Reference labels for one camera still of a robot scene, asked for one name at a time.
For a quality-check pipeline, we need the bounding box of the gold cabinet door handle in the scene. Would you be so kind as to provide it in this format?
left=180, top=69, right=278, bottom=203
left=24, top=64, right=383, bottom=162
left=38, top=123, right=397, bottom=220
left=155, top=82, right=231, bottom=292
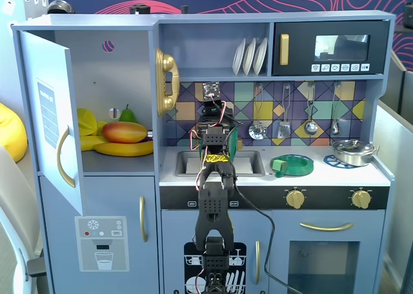
left=57, top=125, right=77, bottom=189

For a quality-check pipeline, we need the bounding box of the yellow toy banana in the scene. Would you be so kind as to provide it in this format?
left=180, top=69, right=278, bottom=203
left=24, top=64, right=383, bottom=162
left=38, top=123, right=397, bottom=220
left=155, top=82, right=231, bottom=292
left=93, top=140, right=155, bottom=157

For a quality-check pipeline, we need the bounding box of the yellow patterned tape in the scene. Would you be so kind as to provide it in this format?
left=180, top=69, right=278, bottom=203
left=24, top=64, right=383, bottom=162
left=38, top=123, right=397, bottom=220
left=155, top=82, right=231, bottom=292
left=203, top=153, right=228, bottom=164

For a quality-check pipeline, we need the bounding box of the yellow bean bag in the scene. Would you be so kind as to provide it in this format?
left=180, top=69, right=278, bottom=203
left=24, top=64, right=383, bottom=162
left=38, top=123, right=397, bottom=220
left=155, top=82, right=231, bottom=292
left=0, top=102, right=28, bottom=164

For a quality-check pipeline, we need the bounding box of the blue shopping list cabinet door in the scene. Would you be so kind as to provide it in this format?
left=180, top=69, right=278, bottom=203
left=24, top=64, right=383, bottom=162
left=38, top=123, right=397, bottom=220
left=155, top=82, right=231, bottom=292
left=18, top=30, right=84, bottom=217

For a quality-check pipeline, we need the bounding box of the red yellow toy mango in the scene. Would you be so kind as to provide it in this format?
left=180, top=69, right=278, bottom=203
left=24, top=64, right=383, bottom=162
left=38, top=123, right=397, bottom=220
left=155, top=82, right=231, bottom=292
left=101, top=122, right=150, bottom=144

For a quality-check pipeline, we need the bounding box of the gold stove knob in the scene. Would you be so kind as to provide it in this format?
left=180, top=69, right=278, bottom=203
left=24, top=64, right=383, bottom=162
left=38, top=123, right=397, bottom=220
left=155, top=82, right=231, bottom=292
left=285, top=189, right=306, bottom=210
left=350, top=189, right=372, bottom=210

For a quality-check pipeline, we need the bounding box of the black toy microwave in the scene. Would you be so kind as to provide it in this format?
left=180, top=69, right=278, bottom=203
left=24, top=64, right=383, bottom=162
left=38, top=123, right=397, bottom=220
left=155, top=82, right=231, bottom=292
left=272, top=20, right=390, bottom=77

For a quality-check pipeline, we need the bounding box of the steel toy pot with lid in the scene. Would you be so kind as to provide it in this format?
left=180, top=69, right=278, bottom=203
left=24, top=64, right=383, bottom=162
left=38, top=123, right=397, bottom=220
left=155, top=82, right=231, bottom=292
left=331, top=139, right=379, bottom=167

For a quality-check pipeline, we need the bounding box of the blue round trivet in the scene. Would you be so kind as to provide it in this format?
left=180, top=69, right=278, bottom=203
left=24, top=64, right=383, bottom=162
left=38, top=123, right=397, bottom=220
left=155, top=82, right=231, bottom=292
left=323, top=153, right=359, bottom=170

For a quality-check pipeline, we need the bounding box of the yellow toy fruit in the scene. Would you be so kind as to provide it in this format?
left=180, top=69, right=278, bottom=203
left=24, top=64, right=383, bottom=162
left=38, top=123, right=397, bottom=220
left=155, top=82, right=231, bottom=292
left=76, top=108, right=108, bottom=152

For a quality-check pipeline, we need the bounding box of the black round helmet object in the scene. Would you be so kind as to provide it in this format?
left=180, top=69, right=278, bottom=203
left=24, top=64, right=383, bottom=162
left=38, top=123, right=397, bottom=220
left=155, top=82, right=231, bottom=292
left=47, top=0, right=76, bottom=15

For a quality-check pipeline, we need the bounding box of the gold dishwasher door handle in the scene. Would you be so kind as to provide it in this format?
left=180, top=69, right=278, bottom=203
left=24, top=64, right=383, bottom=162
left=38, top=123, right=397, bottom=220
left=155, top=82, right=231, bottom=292
left=254, top=240, right=262, bottom=286

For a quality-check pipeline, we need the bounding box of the green round recipient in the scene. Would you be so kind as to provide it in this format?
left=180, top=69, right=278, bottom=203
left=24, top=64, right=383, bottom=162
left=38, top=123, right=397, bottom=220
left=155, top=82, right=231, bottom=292
left=270, top=153, right=315, bottom=179

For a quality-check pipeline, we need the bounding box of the green toy pear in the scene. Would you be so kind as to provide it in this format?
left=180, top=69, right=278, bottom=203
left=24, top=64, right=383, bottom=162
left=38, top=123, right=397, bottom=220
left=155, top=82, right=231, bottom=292
left=118, top=104, right=136, bottom=124

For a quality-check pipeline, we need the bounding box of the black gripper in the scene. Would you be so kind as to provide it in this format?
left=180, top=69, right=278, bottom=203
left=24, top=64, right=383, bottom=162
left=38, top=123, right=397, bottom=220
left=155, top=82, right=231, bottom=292
left=202, top=81, right=221, bottom=103

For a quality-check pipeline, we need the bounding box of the steel toy ladle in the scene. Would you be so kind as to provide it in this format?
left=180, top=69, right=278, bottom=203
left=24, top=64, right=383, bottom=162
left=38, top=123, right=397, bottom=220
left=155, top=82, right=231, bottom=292
left=303, top=82, right=319, bottom=136

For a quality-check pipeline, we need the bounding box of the steel toy whisk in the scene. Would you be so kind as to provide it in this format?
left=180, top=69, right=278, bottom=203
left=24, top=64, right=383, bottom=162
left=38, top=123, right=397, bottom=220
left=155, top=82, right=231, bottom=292
left=329, top=81, right=343, bottom=136

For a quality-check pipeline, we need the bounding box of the white toy plate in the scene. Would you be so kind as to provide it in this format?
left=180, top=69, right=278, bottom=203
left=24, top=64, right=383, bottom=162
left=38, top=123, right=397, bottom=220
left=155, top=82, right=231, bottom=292
left=242, top=37, right=257, bottom=77
left=252, top=37, right=269, bottom=76
left=232, top=37, right=247, bottom=77

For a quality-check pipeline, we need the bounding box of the gold microwave handle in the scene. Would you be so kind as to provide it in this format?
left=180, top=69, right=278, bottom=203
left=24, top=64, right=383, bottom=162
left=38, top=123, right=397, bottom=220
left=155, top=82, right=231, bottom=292
left=279, top=34, right=290, bottom=66

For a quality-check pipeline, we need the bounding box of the gold toy telephone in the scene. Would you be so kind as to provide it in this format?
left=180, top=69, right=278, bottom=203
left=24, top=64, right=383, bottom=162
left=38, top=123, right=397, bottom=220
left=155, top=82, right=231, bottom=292
left=154, top=48, right=181, bottom=117

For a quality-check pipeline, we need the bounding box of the thick black cable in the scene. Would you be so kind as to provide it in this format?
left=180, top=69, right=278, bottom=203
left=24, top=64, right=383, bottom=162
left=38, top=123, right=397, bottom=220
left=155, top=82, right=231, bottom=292
left=232, top=174, right=306, bottom=294

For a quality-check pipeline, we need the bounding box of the steel toy grater spatula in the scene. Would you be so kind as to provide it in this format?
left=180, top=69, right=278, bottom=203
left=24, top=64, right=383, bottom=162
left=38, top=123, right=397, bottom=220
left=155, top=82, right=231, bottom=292
left=277, top=83, right=291, bottom=139

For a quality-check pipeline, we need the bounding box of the gold oven door handle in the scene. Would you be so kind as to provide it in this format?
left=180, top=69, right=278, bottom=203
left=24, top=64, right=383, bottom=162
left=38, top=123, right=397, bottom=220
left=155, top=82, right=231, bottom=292
left=299, top=222, right=354, bottom=233

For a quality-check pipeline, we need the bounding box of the white office chair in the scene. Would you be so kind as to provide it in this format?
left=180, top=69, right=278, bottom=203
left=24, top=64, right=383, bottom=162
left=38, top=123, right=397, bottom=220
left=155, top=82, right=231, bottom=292
left=0, top=144, right=45, bottom=294

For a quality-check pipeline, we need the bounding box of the grey toy sink basin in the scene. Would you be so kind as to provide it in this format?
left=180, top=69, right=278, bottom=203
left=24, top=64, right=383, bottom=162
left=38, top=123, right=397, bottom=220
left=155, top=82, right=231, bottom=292
left=175, top=150, right=267, bottom=178

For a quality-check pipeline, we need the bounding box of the gold fridge door handle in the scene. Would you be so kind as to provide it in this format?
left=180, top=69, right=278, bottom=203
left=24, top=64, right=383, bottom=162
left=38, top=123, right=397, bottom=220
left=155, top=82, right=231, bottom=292
left=139, top=195, right=149, bottom=244

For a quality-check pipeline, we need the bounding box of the blue toy kitchen unit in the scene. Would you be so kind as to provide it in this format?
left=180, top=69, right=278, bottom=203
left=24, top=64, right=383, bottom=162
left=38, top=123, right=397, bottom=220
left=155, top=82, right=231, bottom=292
left=11, top=10, right=397, bottom=294

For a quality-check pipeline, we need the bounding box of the steel toy skimmer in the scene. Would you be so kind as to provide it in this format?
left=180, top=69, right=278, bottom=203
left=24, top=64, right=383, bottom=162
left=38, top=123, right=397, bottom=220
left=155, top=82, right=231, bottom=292
left=248, top=83, right=269, bottom=141

